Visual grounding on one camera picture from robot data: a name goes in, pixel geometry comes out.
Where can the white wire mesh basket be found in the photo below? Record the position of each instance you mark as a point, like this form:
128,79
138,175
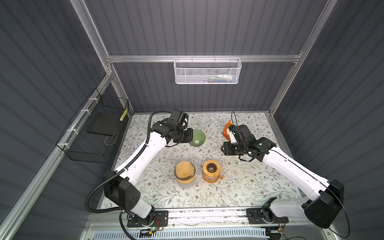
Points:
188,70

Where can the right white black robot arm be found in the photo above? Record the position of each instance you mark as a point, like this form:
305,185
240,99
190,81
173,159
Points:
323,198

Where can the white perforated vent strip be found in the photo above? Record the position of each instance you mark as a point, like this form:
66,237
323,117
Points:
246,233

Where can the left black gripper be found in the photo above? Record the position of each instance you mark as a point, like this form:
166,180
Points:
189,136

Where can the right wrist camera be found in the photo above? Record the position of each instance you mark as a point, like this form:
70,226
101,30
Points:
232,129

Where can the yellow marker pen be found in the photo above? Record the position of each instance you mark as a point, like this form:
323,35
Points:
123,115

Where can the green glass dripper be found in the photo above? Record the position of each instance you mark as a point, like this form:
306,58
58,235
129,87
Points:
198,138

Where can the grey clear glass dripper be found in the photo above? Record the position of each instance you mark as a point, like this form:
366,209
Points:
184,177

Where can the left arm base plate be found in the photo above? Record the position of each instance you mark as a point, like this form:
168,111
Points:
154,219

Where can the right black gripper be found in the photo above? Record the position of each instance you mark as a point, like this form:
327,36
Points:
225,149

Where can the orange coffee filter pack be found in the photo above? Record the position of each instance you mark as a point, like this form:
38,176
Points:
226,131

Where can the items in white basket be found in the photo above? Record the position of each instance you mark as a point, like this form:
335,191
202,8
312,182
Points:
219,79

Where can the black flat pad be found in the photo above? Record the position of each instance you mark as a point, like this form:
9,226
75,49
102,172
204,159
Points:
105,124

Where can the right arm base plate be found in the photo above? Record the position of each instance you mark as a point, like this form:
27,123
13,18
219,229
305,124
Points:
258,216

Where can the black wire mesh basket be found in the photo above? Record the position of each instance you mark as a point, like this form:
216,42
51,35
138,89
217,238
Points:
79,145

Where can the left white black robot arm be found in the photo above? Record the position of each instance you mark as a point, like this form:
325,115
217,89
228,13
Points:
120,186

